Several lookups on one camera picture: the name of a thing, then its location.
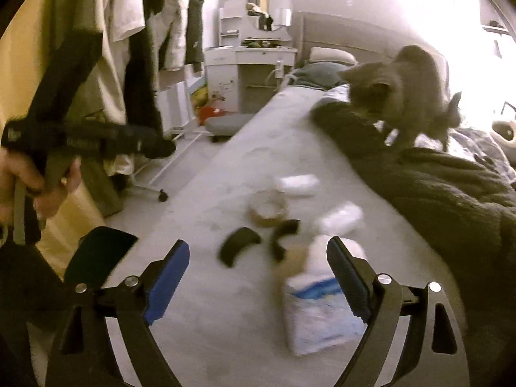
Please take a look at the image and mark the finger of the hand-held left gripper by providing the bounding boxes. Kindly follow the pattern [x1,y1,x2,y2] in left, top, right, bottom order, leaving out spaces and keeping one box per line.
[119,124,177,160]

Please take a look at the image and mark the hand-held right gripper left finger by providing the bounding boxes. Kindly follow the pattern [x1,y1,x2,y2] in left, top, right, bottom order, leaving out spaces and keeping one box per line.
[44,239,191,387]

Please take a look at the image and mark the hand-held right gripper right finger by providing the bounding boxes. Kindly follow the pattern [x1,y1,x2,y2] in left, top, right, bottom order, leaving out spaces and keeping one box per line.
[326,236,470,387]

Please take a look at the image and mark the white paper piece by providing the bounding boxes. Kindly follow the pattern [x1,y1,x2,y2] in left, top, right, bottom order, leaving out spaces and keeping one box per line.
[305,234,367,280]

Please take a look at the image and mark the blue and white packet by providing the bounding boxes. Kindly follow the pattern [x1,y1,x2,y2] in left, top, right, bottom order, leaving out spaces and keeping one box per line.
[282,274,368,356]

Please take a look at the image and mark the black curved plastic piece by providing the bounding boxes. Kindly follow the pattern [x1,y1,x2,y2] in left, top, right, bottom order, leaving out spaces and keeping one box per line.
[269,219,301,263]
[218,227,263,269]

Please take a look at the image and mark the brown tape roll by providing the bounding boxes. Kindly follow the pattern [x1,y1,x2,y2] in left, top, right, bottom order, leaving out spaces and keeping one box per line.
[247,190,289,227]

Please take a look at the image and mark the person's left hand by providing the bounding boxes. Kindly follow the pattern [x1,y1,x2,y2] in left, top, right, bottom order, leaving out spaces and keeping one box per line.
[0,147,83,222]

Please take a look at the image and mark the white clothes rack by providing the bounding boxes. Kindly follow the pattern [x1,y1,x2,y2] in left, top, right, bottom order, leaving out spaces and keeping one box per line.
[131,81,204,203]

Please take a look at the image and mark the black garment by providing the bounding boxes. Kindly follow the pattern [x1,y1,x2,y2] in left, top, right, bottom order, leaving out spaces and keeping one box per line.
[124,0,167,158]

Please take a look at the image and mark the yellow picture board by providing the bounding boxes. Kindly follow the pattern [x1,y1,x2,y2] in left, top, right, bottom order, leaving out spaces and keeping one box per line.
[193,84,209,110]

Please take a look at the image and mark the grey cushioned stool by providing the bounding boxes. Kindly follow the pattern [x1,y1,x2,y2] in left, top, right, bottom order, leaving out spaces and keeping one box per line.
[205,114,254,143]

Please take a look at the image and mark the grey bed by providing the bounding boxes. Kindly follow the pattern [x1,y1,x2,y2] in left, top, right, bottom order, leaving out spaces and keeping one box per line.
[107,84,470,387]

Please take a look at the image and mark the yellow cloth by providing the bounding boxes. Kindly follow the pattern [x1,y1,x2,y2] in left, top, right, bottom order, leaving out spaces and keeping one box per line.
[0,0,106,279]

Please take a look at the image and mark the white vanity table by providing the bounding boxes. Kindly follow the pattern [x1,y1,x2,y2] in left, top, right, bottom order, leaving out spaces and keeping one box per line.
[204,45,298,112]

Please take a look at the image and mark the white fluffy jacket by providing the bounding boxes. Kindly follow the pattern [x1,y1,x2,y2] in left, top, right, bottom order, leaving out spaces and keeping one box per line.
[152,0,191,72]

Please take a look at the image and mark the dark grey fleece blanket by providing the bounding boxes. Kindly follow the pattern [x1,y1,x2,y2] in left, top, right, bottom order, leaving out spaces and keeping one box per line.
[310,101,516,321]

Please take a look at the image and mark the dark green garment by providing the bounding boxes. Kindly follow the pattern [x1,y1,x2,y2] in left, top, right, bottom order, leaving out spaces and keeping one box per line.
[184,0,205,72]

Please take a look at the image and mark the white t-shirt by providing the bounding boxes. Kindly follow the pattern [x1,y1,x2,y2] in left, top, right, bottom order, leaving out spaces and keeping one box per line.
[96,0,146,45]

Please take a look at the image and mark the white vanity shelf unit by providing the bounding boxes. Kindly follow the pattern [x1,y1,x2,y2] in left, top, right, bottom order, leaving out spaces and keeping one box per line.
[218,0,293,48]

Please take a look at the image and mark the round vanity mirror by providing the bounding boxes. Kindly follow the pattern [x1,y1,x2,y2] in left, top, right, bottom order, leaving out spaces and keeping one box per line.
[246,0,293,32]

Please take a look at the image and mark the grey pillow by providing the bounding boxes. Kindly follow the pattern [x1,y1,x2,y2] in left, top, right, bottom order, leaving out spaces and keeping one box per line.
[294,62,348,89]

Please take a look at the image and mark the white pillow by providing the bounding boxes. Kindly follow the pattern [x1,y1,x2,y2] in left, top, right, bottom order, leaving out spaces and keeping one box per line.
[310,47,358,65]

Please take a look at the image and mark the grey cat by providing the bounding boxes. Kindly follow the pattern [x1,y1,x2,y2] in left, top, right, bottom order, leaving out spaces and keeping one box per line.
[338,45,463,148]

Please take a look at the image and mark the white cat bed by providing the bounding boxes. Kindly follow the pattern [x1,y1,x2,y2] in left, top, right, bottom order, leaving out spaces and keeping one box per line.
[490,119,516,148]

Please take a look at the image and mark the grey upholstered headboard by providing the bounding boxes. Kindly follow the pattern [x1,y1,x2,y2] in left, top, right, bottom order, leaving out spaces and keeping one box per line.
[296,11,450,101]

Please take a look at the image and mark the wall shelf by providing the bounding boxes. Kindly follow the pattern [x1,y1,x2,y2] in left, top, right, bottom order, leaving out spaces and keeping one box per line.
[481,21,513,34]

